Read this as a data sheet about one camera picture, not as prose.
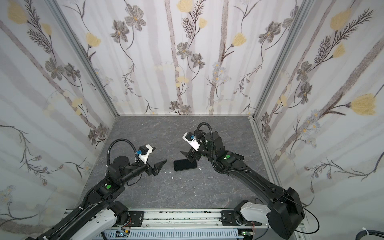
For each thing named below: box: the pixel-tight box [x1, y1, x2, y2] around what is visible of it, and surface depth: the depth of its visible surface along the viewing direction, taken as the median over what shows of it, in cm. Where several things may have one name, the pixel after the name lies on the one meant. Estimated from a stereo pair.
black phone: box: [173, 159, 198, 172], surface depth 95 cm
